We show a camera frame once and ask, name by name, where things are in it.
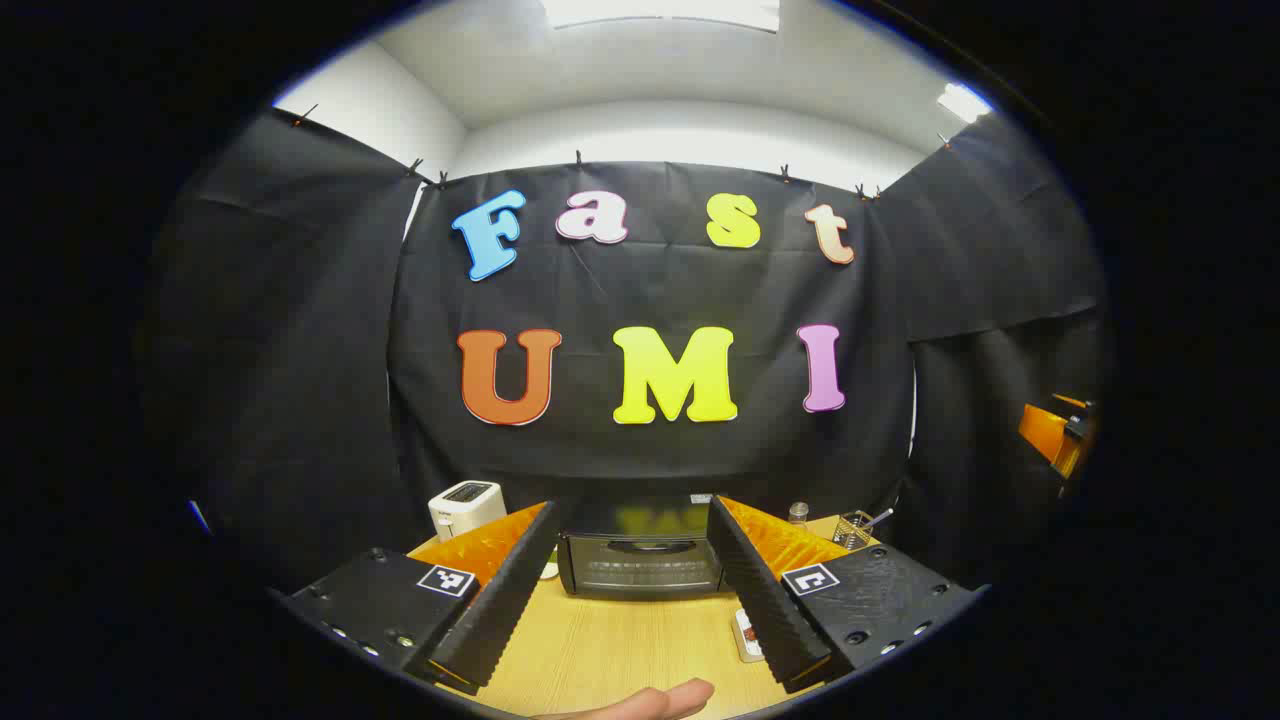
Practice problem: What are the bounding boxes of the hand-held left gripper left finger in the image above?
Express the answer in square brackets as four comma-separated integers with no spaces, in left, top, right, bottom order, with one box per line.
[283,500,573,698]

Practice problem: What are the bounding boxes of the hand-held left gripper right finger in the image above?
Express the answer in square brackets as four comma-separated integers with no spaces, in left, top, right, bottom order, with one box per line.
[706,495,976,694]

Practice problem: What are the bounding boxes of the black electric oven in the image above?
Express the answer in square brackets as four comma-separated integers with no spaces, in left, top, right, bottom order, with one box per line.
[556,492,729,601]

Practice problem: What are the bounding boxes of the white plastic tray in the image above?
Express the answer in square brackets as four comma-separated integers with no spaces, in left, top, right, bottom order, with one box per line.
[732,607,768,664]

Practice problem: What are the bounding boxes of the white toaster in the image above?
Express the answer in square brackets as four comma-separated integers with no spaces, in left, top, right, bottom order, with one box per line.
[428,480,507,542]

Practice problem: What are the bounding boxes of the black backdrop cloth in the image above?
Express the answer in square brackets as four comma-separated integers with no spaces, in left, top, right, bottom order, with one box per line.
[140,105,1111,591]

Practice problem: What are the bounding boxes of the ceiling light panel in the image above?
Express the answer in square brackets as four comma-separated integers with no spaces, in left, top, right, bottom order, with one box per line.
[937,83,993,124]

